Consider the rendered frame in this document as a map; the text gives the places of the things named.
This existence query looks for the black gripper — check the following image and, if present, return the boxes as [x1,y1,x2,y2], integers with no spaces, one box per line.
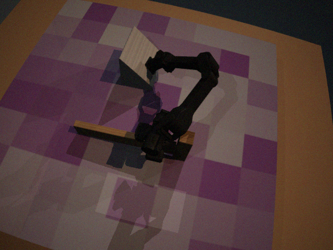
[145,150,164,163]

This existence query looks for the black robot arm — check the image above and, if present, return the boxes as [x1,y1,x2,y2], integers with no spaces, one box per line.
[134,50,219,156]

